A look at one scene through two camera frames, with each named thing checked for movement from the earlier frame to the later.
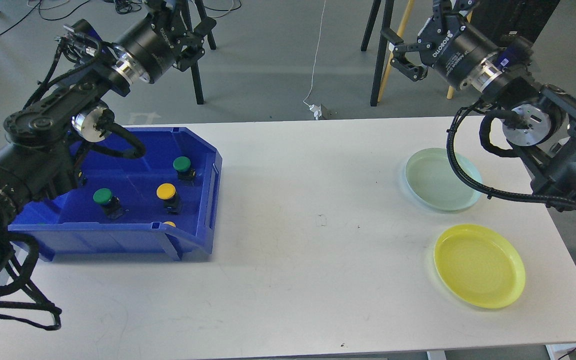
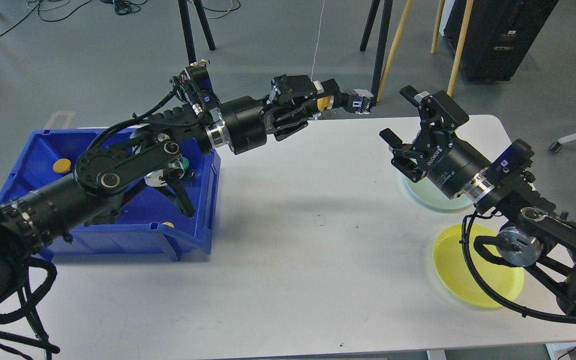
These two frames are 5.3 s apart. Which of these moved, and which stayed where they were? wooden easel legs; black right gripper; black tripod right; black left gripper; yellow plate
Moved: black left gripper; black right gripper
Stayed: yellow plate; wooden easel legs; black tripod right
